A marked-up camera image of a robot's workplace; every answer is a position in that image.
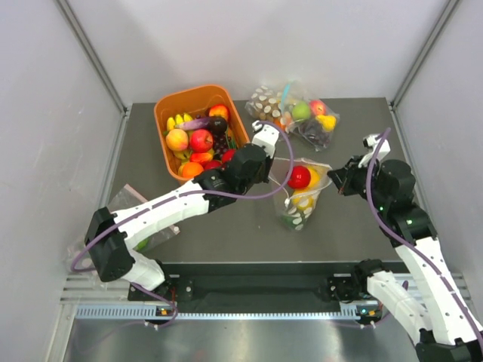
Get orange plastic bin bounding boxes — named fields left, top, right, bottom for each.
left=154, top=84, right=250, bottom=185

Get polka dot zip bag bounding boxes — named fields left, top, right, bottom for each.
left=272, top=158, right=332, bottom=231

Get peach in bin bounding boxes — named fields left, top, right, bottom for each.
left=165, top=129, right=189, bottom=152

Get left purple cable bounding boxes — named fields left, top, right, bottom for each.
left=70, top=121, right=295, bottom=327

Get green fake apple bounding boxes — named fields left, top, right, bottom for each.
left=292, top=101, right=312, bottom=121

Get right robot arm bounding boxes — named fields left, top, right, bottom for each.
left=328, top=158, right=482, bottom=361

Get dark red fruit in bin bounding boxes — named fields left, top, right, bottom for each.
left=221, top=149, right=236, bottom=164

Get left zip bag with fruit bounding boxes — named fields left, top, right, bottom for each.
left=66, top=183, right=181, bottom=276

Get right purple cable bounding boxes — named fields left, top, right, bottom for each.
left=368, top=127, right=483, bottom=350

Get brown polka dot bag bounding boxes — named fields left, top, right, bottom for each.
left=245, top=85, right=288, bottom=133

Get yellow fake pear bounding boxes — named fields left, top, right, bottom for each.
left=315, top=115, right=337, bottom=132

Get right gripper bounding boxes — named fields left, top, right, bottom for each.
left=328, top=154, right=389, bottom=210

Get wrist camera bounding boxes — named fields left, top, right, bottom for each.
left=251, top=121, right=279, bottom=158
left=358, top=133, right=391, bottom=168

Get purple cable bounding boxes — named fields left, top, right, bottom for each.
left=70, top=121, right=295, bottom=327
left=368, top=127, right=483, bottom=350

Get yellow fake fruit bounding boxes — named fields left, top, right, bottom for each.
left=291, top=189, right=318, bottom=211

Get grey cable duct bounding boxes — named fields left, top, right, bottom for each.
left=75, top=302, right=380, bottom=321

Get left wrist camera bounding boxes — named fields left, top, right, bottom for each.
left=251, top=121, right=279, bottom=158

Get purple fake grapes in bag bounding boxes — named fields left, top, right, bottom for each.
left=297, top=118, right=331, bottom=148

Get fake banana bunch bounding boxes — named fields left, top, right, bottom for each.
left=166, top=113, right=193, bottom=131

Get clear bag with fruit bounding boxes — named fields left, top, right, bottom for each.
left=279, top=81, right=340, bottom=151

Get red fake apple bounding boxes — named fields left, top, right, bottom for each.
left=288, top=165, right=311, bottom=189

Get red apple in bag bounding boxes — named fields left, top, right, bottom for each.
left=309, top=100, right=328, bottom=116

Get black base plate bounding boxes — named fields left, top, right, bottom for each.
left=128, top=262, right=369, bottom=308

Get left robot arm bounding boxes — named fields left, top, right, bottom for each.
left=86, top=143, right=274, bottom=299

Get red yellow apple in bin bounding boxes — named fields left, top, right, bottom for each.
left=208, top=104, right=230, bottom=121

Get orange in bin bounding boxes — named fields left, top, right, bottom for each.
left=181, top=162, right=205, bottom=179

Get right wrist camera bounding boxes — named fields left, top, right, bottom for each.
left=358, top=133, right=391, bottom=168

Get fake eggplant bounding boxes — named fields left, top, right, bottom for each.
left=175, top=116, right=228, bottom=131

